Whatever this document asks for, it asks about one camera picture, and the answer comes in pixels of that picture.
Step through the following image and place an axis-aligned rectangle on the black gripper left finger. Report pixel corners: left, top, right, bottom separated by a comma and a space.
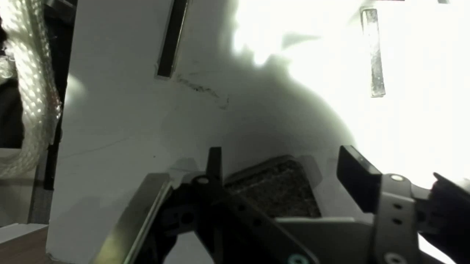
203, 145, 224, 186

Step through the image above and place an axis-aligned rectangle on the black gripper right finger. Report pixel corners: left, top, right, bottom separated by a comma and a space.
336, 143, 383, 214

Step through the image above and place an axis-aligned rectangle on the white table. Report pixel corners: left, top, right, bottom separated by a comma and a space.
43, 0, 470, 264

